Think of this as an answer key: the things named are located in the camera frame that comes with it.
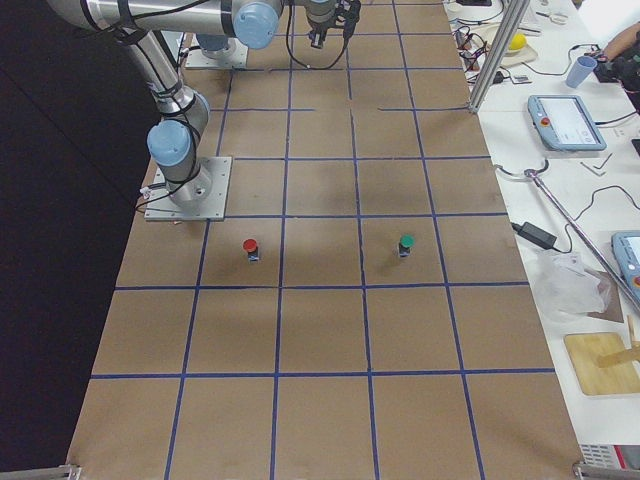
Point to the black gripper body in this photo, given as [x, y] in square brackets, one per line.
[317, 20]

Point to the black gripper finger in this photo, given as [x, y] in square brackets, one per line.
[317, 39]

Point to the red push button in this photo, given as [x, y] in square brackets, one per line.
[251, 248]

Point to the green push button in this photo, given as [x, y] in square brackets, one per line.
[405, 244]

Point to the yellow lemon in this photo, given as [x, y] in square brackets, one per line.
[517, 43]

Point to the blue teach pendant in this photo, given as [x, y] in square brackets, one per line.
[625, 247]
[564, 123]

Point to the light blue cup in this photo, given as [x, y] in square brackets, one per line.
[582, 67]

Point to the black power adapter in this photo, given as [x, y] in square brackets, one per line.
[537, 236]

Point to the clear plastic bag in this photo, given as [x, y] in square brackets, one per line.
[563, 284]

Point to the wooden cutting board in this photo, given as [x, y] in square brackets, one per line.
[602, 363]

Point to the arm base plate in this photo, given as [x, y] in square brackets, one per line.
[202, 198]
[234, 58]

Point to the aluminium frame post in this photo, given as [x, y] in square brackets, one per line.
[513, 14]

